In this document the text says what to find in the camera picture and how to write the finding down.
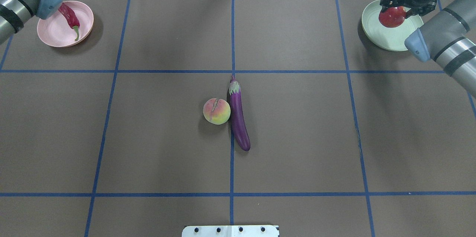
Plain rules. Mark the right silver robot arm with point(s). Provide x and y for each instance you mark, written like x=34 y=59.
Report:
x=443 y=38

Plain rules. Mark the yellow pink peach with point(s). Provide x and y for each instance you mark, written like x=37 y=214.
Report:
x=216 y=111

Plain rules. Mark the red yellow pomegranate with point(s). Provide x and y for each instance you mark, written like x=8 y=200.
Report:
x=392 y=17

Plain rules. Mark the light green plate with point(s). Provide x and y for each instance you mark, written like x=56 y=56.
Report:
x=391 y=39

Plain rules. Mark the pink plate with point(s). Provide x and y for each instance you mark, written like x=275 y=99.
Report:
x=55 y=31

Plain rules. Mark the purple eggplant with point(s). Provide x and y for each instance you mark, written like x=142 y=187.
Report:
x=237 y=116

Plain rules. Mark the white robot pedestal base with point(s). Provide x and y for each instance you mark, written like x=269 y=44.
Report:
x=231 y=231

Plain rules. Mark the red chili pepper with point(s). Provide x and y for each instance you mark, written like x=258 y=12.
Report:
x=71 y=18

